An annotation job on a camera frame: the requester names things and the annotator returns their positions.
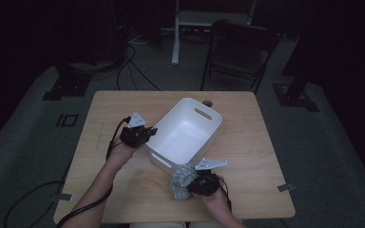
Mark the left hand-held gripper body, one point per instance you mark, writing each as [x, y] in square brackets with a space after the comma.
[136, 136]

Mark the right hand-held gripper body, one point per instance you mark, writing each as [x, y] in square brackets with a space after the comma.
[204, 183]

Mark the grey fluffy cloth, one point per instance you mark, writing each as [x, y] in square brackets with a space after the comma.
[182, 182]

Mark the white plastic basket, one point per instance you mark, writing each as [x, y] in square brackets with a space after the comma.
[187, 133]

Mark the person's right hand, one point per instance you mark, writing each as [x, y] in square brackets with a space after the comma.
[217, 201]

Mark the person's left hand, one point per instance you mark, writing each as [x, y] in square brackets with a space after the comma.
[120, 155]

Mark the black stand base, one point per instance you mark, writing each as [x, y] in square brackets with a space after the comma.
[69, 84]
[294, 95]

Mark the black folding chair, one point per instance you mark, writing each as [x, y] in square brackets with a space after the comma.
[240, 53]

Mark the white metal desk frame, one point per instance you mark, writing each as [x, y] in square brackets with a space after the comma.
[176, 38]

